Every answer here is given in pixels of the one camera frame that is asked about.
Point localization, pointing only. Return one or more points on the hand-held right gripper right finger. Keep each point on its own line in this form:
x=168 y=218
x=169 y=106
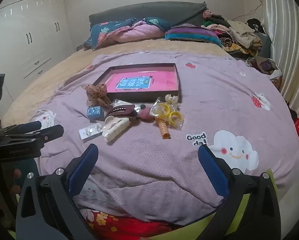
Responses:
x=213 y=170

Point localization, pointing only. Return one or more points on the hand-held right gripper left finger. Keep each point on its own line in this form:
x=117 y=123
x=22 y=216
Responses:
x=83 y=170

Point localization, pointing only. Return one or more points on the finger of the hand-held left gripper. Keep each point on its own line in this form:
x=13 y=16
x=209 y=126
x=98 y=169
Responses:
x=53 y=132
x=30 y=125

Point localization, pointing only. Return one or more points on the white earring card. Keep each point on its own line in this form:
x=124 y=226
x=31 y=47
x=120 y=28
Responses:
x=89 y=132

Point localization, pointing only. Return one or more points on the small blue box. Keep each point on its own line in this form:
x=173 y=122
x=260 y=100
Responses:
x=95 y=112

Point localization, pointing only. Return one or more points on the cream hair claw clip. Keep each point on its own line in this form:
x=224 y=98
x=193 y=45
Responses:
x=114 y=128

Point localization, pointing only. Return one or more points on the brown polka-dot bow hair clip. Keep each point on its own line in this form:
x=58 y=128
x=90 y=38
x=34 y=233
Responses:
x=97 y=93

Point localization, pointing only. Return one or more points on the bag of yellow rings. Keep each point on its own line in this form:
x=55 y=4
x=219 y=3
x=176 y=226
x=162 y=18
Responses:
x=173 y=117

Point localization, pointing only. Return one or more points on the maroon hair claw clip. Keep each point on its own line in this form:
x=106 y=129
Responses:
x=120 y=110

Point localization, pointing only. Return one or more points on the clear plastic bag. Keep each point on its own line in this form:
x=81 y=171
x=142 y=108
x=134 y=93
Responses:
x=119 y=102

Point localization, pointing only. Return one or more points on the small brown hair clip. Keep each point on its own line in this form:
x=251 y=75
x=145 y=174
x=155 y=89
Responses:
x=145 y=112

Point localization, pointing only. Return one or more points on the dark tray box pink inside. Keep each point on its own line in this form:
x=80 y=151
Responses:
x=164 y=80

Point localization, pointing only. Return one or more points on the person's left hand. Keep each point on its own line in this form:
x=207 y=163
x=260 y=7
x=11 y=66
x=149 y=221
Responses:
x=14 y=173

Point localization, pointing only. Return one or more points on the red floral cloth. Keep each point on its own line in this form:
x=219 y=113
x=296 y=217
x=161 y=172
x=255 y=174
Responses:
x=119 y=226

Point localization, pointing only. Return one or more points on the white wardrobe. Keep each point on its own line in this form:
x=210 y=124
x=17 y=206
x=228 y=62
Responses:
x=27 y=30

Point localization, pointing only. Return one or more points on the purple printed blanket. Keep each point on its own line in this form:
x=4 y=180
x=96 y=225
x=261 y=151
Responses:
x=214 y=92

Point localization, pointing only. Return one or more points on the cream flower hair clip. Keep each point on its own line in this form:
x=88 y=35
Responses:
x=170 y=98

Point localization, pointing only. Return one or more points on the basket of dark clothes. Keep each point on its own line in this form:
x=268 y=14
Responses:
x=264 y=66

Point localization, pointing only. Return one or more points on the blue and pink floral quilt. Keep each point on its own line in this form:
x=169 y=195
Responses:
x=129 y=33

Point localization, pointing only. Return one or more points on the pile of clothes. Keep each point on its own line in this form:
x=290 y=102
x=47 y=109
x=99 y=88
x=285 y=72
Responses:
x=242 y=35

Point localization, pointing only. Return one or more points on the striped purple pillow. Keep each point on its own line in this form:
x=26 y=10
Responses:
x=189 y=33

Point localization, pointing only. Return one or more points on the grey headboard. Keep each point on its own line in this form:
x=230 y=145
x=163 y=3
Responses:
x=152 y=11

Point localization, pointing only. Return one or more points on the white curtain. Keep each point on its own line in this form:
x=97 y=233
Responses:
x=284 y=30

